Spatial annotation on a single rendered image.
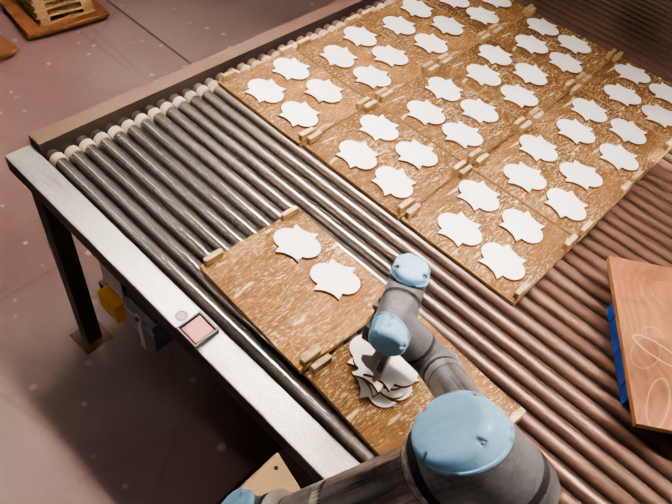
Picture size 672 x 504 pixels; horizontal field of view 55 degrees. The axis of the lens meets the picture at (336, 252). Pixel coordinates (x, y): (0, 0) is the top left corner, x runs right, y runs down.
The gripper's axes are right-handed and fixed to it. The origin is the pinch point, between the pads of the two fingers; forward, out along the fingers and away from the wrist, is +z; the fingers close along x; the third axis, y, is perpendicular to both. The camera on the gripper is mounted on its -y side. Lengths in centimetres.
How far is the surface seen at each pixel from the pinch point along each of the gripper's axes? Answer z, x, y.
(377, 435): 7.9, 12.7, -6.2
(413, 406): 7.9, 1.3, -9.2
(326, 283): 6.7, -14.4, 27.2
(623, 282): -2, -59, -37
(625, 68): 7, -179, -4
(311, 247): 6.7, -21.9, 37.6
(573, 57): 8, -173, 16
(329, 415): 9.5, 14.7, 5.6
